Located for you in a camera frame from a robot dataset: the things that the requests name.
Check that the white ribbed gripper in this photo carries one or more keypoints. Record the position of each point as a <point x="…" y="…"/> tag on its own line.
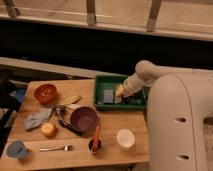
<point x="131" y="85"/>

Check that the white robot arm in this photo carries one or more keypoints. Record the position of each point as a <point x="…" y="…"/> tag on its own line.
<point x="179" y="100"/>

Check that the green plastic tray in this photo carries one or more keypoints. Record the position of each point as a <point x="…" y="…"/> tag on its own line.
<point x="108" y="82"/>

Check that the banana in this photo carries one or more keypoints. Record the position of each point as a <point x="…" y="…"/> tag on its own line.
<point x="71" y="100"/>

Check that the purple bowl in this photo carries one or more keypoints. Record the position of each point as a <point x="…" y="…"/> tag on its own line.
<point x="84" y="119"/>

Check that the white cup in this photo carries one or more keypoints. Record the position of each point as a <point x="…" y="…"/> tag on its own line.
<point x="125" y="138"/>

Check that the dark cup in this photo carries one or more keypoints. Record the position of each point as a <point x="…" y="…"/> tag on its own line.
<point x="90" y="146"/>

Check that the red bowl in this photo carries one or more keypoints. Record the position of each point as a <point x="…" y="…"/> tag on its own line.
<point x="45" y="93"/>

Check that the metal fork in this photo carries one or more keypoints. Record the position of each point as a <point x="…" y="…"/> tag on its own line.
<point x="63" y="148"/>

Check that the yellow apple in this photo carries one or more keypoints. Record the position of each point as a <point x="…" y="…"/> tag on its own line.
<point x="49" y="129"/>

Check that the grey cloth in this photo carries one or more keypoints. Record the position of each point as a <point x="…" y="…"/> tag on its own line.
<point x="37" y="119"/>

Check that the blue cup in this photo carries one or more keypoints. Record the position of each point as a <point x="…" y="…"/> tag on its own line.
<point x="16" y="149"/>

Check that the black handled tool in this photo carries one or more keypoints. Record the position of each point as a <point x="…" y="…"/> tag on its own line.
<point x="60" y="112"/>

